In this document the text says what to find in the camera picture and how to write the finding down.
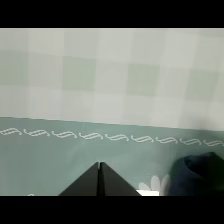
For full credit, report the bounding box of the green shirt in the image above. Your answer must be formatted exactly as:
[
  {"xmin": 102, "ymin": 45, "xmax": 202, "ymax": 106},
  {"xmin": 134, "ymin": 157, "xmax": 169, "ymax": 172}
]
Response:
[{"xmin": 168, "ymin": 151, "xmax": 224, "ymax": 197}]

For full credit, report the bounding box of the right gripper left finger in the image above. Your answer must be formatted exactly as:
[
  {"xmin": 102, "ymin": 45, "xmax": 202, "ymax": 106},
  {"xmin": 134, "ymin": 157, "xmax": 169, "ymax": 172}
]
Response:
[{"xmin": 58, "ymin": 161, "xmax": 101, "ymax": 197}]

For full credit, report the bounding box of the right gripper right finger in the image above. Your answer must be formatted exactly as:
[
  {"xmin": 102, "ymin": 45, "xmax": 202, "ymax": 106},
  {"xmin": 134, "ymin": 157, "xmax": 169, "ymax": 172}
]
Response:
[{"xmin": 99, "ymin": 161, "xmax": 142, "ymax": 197}]

